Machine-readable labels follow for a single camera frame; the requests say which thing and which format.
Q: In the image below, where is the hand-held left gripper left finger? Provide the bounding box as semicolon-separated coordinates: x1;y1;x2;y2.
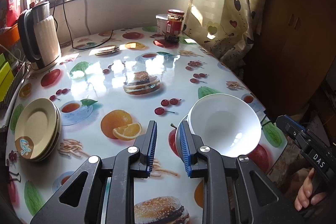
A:
30;120;158;224

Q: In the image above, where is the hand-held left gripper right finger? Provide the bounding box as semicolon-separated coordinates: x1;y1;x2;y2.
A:
178;120;306;224

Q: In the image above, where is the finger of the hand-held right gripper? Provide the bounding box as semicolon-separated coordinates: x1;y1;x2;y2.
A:
276;115;313;152

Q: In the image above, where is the large white bowl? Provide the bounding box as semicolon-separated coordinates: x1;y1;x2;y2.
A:
189;93;262;158

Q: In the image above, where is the stack of beige plates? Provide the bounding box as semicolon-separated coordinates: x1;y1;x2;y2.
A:
14;98;58;161

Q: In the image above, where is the person's right hand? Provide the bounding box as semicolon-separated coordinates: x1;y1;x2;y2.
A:
294;168;319;211

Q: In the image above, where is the fruit print tablecloth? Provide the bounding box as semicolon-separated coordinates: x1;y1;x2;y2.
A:
5;26;288;224

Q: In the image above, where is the plain beige plate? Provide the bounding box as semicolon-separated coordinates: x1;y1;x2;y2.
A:
37;102;60;161
39;108;63;162

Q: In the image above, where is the brown wooden cabinet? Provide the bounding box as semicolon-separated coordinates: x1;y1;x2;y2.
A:
243;0;336;147

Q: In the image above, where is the glass jar with red lid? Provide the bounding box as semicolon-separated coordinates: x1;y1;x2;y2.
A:
164;9;185;44

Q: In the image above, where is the white plastic cup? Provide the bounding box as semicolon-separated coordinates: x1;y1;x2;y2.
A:
155;14;169;34

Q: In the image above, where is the white kettle base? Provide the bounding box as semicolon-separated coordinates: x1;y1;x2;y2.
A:
29;55;62;73

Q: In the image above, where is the heart print curtain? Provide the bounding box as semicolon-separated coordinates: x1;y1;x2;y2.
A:
182;0;273;71

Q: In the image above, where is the large lime green box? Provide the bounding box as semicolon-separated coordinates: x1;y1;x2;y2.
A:
0;61;15;103

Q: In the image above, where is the orange container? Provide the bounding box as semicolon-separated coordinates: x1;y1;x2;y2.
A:
0;24;22;49

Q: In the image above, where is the black cable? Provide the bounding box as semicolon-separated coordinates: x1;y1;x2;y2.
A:
52;0;114;51

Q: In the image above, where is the white cable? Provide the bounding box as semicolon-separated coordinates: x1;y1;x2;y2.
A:
82;0;90;36

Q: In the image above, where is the white electric kettle black handle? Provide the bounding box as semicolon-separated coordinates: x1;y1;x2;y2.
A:
18;1;61;67

